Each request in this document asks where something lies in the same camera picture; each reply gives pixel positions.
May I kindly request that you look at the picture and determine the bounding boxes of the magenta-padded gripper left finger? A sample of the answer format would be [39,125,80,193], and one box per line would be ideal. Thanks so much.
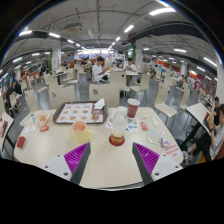
[43,142,92,185]

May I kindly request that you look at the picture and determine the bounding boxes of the brown tray with paper liner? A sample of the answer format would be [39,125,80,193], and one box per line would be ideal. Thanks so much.
[52,101,109,125]

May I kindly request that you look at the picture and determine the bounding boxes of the clear plastic drink bottle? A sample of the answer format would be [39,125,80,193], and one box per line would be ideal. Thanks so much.
[109,105,129,147]

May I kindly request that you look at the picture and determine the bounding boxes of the colourful printed leaflet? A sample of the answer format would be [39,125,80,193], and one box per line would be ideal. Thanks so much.
[105,114,139,135]

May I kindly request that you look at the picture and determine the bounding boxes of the ceiling air conditioner unit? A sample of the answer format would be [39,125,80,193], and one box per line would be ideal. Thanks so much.
[63,21,84,33]

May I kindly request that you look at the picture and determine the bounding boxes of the beige chair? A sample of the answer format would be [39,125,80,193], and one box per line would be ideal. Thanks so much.
[88,83,121,108]
[48,84,78,109]

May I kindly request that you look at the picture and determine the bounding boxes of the person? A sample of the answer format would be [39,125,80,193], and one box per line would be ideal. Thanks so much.
[181,103,224,164]
[124,57,138,88]
[91,55,112,84]
[4,83,16,108]
[13,79,24,102]
[206,96,222,127]

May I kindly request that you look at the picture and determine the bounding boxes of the group of beige chairs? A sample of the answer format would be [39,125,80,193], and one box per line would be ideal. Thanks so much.
[23,61,188,128]

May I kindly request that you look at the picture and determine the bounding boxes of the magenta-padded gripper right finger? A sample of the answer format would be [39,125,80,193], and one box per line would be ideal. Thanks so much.
[131,142,184,186]

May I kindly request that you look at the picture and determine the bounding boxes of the ceiling lights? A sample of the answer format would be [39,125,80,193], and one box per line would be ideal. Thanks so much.
[0,6,219,79]

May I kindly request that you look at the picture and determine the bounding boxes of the white paper receipt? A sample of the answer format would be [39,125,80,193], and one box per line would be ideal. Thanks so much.
[23,124,38,135]

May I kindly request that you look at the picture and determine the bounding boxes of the clear plastic packet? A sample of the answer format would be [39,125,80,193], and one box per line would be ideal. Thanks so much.
[146,128,171,149]

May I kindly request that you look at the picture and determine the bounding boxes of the yellow mug with pink inside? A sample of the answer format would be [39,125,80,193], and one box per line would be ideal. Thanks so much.
[70,120,95,144]

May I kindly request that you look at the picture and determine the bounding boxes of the clear plastic food bag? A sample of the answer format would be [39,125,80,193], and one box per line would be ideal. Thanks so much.
[32,110,54,128]

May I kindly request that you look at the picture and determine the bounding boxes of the crumpled white napkin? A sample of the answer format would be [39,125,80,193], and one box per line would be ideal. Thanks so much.
[93,97,107,110]

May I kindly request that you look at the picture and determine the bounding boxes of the beige dining table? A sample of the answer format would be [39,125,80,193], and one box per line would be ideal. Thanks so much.
[184,102,213,128]
[0,111,15,152]

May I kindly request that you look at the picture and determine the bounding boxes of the flat round red coaster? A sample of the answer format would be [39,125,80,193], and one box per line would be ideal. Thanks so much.
[108,134,127,147]

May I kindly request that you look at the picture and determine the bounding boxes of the red wallet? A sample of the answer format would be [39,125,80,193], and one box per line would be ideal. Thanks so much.
[16,135,27,150]

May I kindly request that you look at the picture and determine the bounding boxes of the red paper cup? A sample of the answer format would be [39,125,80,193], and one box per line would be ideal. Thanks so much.
[126,98,141,119]

